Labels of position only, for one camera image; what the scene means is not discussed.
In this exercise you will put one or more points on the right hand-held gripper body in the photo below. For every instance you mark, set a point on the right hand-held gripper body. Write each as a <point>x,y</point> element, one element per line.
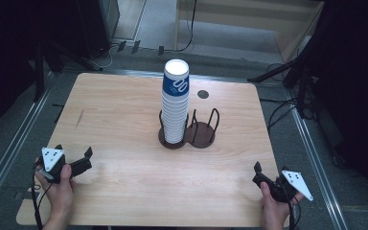
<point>273,188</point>

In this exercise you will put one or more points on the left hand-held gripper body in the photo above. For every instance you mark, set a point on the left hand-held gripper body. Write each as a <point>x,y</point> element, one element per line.
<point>52,158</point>

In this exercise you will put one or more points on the dark brown double cup holder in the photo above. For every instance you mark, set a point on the dark brown double cup holder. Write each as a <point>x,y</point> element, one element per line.
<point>201,135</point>

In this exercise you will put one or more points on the stack of paper cups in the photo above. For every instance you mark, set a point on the stack of paper cups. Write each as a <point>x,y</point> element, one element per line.
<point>174,118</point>

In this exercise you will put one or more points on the person's right hand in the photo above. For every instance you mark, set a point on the person's right hand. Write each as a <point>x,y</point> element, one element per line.
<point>274,214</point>

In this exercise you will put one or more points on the person's left hand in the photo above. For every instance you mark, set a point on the person's left hand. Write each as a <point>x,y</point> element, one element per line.
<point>59,198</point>

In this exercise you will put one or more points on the grey tape strip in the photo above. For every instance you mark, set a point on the grey tape strip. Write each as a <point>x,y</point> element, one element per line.
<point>20,195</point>

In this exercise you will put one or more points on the black tripod stand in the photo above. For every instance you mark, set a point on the black tripod stand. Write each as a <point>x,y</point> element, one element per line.
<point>40,73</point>
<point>302,80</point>

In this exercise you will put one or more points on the dark round table grommet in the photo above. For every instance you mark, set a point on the dark round table grommet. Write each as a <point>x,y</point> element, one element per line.
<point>202,94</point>

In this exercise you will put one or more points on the black plug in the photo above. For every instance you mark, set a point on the black plug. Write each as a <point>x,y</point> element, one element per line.
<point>135,47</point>
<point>121,46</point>
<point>161,50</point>

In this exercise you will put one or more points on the black cabinet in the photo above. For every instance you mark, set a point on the black cabinet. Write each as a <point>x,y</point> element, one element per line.
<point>99,25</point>

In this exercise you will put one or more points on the light wooden platform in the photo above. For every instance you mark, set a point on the light wooden platform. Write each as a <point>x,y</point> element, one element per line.
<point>236,22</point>

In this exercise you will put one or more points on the metal floor rail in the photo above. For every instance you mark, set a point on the metal floor rail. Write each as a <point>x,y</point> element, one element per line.
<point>319,172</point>
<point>12,153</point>

